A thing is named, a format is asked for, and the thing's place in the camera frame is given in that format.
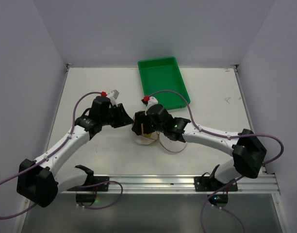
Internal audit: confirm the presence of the green plastic tray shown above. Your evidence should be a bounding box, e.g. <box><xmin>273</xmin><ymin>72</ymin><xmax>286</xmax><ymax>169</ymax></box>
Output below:
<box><xmin>137</xmin><ymin>57</ymin><xmax>190</xmax><ymax>110</ymax></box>

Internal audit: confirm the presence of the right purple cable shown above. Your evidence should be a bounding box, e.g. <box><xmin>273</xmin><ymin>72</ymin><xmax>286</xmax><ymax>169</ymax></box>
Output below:
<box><xmin>148</xmin><ymin>90</ymin><xmax>285</xmax><ymax>233</ymax></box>

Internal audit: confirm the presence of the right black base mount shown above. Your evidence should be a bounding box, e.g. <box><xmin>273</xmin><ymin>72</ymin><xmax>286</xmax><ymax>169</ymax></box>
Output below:
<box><xmin>194</xmin><ymin>172</ymin><xmax>238</xmax><ymax>207</ymax></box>

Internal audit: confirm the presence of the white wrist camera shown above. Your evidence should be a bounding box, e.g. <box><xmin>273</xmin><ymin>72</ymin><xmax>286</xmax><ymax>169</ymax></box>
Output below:
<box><xmin>107</xmin><ymin>90</ymin><xmax>119</xmax><ymax>105</ymax></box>
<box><xmin>141</xmin><ymin>96</ymin><xmax>158</xmax><ymax>115</ymax></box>

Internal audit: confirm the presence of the aluminium mounting rail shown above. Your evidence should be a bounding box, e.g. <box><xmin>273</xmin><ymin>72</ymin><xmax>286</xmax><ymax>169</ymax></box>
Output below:
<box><xmin>62</xmin><ymin>173</ymin><xmax>281</xmax><ymax>195</ymax></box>

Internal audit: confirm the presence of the yellow bra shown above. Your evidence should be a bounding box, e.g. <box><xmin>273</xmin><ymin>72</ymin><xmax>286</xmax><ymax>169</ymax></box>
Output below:
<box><xmin>140</xmin><ymin>123</ymin><xmax>155</xmax><ymax>138</ymax></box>

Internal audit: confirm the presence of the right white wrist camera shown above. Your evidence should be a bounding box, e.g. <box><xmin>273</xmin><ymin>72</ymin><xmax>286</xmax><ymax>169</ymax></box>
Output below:
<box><xmin>141</xmin><ymin>96</ymin><xmax>158</xmax><ymax>115</ymax></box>

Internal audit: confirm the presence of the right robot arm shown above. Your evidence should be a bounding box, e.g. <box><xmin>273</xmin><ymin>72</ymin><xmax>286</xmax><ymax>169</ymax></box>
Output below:
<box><xmin>132</xmin><ymin>104</ymin><xmax>267</xmax><ymax>190</ymax></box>

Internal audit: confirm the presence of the white mesh laundry bag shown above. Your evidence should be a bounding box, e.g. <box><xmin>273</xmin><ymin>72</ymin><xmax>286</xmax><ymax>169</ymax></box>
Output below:
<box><xmin>131</xmin><ymin>123</ymin><xmax>187</xmax><ymax>154</ymax></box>

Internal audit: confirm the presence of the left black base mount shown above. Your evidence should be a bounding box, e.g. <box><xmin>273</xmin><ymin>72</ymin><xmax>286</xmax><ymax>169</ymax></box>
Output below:
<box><xmin>73</xmin><ymin>176</ymin><xmax>109</xmax><ymax>206</ymax></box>

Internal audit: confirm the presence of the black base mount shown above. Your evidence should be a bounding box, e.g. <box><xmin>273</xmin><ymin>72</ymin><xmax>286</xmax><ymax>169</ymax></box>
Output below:
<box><xmin>194</xmin><ymin>172</ymin><xmax>238</xmax><ymax>207</ymax></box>
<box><xmin>73</xmin><ymin>176</ymin><xmax>109</xmax><ymax>206</ymax></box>

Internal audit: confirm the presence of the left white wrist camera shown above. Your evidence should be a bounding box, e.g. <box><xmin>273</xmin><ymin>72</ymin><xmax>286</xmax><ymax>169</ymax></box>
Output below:
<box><xmin>107</xmin><ymin>90</ymin><xmax>119</xmax><ymax>105</ymax></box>

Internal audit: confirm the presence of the purple cable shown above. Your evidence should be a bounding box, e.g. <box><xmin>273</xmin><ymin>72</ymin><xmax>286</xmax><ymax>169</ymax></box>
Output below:
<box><xmin>0</xmin><ymin>90</ymin><xmax>124</xmax><ymax>220</ymax></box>
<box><xmin>148</xmin><ymin>90</ymin><xmax>285</xmax><ymax>233</ymax></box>

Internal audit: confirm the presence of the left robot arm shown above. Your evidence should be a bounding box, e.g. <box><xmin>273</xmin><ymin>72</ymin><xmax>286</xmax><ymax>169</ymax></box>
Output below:
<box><xmin>16</xmin><ymin>90</ymin><xmax>133</xmax><ymax>207</ymax></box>

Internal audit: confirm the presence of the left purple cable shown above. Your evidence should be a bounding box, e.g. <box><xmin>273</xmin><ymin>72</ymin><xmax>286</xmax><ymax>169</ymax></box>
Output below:
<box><xmin>0</xmin><ymin>90</ymin><xmax>124</xmax><ymax>220</ymax></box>

